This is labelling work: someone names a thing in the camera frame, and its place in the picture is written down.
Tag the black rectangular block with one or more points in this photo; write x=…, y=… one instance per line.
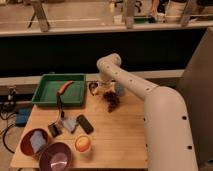
x=85, y=124

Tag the brown bowl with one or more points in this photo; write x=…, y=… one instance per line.
x=26, y=147

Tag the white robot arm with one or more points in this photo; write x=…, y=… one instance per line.
x=168, y=133

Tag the orange cup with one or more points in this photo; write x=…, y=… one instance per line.
x=82, y=143

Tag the blue cup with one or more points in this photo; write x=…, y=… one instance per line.
x=119, y=89

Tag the green plastic tray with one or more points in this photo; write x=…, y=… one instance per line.
x=70, y=87

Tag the orange carrot toy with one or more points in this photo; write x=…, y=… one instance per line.
x=64, y=86

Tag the light blue cloth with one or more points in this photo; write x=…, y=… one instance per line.
x=37, y=141

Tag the blue box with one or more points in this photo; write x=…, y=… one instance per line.
x=22, y=116

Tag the dark brown grape bunch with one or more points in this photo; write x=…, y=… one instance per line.
x=112, y=99

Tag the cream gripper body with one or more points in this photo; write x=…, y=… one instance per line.
x=105, y=86

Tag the purple bowl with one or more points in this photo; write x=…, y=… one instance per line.
x=56, y=157

